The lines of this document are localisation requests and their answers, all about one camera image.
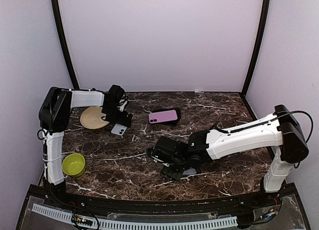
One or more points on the silver white phone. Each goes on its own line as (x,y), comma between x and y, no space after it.
(118,130)

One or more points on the black corner post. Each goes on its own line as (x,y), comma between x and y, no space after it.
(256,48)
(63,43)

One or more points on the lavender phone case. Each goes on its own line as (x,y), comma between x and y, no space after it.
(191,172)

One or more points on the tan wooden round plate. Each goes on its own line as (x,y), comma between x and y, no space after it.
(91,118)

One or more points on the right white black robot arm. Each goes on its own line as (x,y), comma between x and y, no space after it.
(280,130)

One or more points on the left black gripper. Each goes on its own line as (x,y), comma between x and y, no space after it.
(121,120)

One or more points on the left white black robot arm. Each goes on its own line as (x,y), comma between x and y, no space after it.
(54,118)

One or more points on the white slotted cable duct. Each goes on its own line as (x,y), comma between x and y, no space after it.
(84,222)

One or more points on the lime green bowl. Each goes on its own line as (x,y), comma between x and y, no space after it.
(74,165)

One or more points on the left black corner post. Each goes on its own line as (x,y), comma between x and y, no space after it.
(63,43)

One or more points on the pink phone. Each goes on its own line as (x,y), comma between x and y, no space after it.
(163,116)

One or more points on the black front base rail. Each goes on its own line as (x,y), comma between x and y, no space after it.
(227,205)

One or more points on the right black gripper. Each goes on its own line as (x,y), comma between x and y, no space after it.
(171,175)

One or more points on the right black corner post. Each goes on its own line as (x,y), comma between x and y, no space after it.
(256,48)

